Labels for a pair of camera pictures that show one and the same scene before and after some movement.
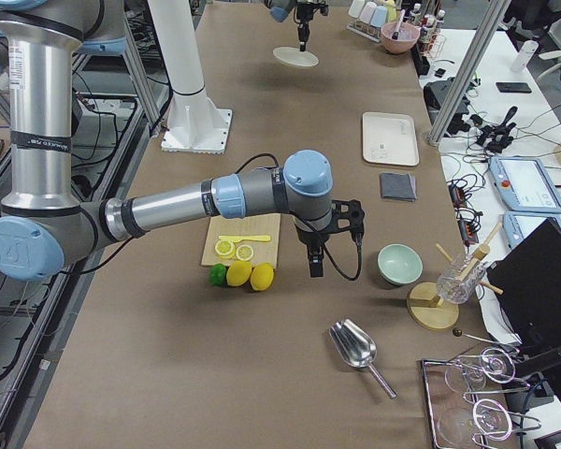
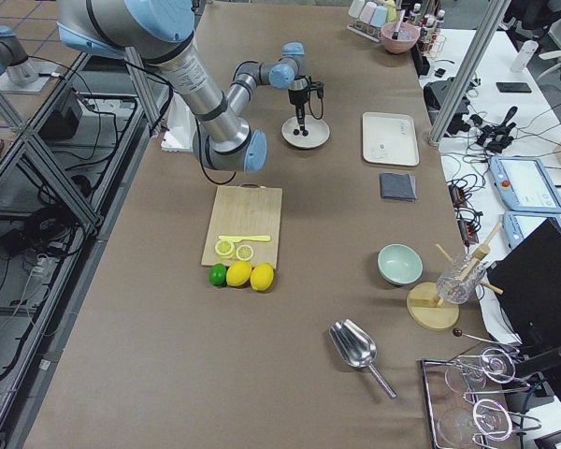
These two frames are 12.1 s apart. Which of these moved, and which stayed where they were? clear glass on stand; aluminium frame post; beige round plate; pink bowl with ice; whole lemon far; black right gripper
Moved: black right gripper; beige round plate
Stayed: whole lemon far; clear glass on stand; pink bowl with ice; aluminium frame post
